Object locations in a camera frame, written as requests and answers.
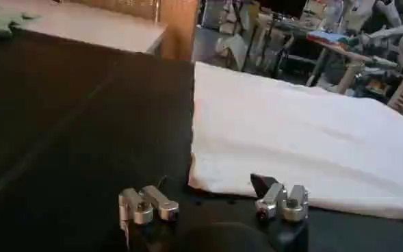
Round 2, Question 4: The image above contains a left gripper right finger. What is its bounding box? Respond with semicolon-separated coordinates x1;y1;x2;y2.
250;173;310;223

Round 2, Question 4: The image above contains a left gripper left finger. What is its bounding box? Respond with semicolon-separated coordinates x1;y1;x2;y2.
118;184;181;231

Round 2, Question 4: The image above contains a white cloth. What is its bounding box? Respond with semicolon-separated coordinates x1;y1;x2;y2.
188;61;403;222

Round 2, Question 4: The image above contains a black tablecloth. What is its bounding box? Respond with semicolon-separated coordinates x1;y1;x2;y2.
0;27;403;252

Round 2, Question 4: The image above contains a white plastic bag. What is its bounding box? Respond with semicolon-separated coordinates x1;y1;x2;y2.
216;33;249;72

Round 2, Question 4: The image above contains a white standing desk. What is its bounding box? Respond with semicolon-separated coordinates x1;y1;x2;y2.
306;32;400;96

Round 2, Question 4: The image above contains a black tripod stand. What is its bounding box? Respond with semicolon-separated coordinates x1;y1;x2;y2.
226;0;293;79

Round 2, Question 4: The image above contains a blue cloth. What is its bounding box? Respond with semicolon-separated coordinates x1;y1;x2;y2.
307;29;351;44

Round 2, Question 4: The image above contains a white side table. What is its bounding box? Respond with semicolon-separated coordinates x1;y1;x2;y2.
0;0;168;55

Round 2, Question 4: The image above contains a white humanoid robot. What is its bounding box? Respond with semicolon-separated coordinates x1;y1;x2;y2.
341;0;403;71

